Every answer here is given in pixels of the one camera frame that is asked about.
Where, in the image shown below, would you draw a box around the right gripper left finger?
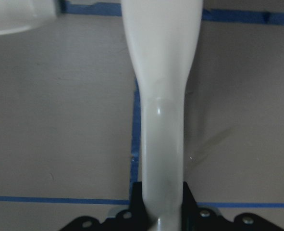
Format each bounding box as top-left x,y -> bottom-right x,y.
129,181 -> 148,231

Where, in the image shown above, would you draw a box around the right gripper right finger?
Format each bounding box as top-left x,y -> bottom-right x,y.
181,181 -> 199,231

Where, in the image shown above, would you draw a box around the beige hand brush black bristles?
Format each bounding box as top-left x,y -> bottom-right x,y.
121,0 -> 203,231

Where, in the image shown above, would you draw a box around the beige plastic dustpan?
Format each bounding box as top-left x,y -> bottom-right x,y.
0,0 -> 61,36

